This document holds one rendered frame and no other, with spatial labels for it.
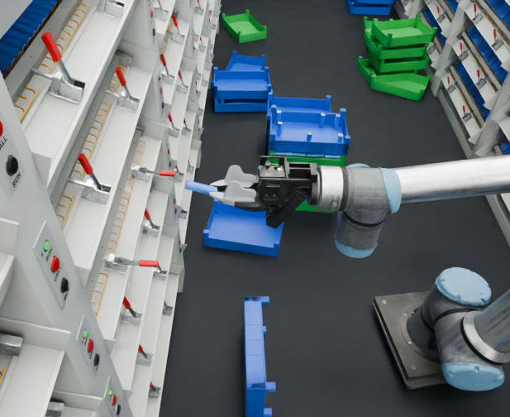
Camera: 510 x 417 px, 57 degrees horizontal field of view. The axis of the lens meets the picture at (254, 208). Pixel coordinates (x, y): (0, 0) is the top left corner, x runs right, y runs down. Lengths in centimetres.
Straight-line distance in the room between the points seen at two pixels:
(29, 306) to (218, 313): 118
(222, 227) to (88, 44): 127
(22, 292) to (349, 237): 67
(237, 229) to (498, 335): 106
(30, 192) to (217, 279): 132
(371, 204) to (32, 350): 64
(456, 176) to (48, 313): 87
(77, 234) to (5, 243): 28
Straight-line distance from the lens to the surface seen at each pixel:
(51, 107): 69
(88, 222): 80
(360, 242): 103
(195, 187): 95
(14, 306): 61
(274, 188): 92
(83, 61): 79
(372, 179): 95
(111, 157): 91
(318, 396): 161
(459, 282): 152
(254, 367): 140
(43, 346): 68
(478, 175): 115
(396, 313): 172
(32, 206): 56
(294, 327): 171
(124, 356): 109
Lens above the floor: 146
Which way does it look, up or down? 45 degrees down
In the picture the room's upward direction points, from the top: 3 degrees clockwise
